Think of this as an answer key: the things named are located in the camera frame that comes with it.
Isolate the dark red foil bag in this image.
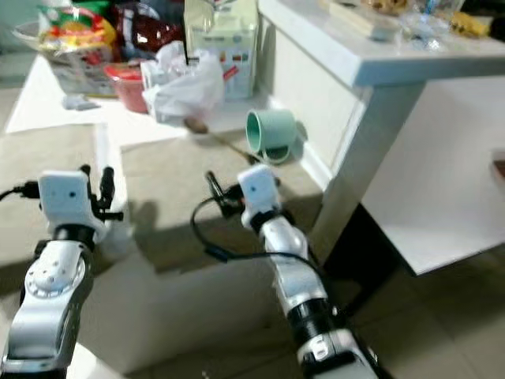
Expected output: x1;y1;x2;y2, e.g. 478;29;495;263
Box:
114;4;186;56

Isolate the cream remote control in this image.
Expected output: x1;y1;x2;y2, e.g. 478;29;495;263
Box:
320;0;399;40

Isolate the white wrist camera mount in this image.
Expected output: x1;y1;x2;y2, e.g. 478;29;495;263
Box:
39;170;101;231
238;164;282;220

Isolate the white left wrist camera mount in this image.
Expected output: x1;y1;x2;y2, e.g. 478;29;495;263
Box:
39;170;101;231

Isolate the white counter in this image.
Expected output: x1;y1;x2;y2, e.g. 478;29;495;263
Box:
256;0;505;277

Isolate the cream cracker bag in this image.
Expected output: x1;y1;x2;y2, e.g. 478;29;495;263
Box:
184;0;260;99

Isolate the red instant noodle bowl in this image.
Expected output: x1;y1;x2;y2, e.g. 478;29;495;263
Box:
104;63;151;114

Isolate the pale green mug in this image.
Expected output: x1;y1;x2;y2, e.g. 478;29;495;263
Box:
245;109;309;164

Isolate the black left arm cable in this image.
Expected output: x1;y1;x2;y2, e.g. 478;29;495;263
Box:
0;182;42;200

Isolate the clear glass ashtray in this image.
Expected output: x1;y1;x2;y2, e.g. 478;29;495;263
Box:
402;12;455;48

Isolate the tray of pastries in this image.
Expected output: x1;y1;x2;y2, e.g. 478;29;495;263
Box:
363;0;419;17

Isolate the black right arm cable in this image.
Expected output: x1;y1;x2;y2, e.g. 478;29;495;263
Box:
189;197;324;273

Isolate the green yellow snack bag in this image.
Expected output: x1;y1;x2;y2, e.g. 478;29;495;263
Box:
38;4;119;68

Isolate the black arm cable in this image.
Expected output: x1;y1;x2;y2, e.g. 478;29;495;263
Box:
189;197;324;273
0;182;42;200

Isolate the white plastic bag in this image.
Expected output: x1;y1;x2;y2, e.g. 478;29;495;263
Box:
142;41;226;127

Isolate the printed snack box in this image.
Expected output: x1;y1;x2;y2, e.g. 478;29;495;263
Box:
51;51;119;97

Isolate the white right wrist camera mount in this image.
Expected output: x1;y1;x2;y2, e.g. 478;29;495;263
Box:
238;164;282;220

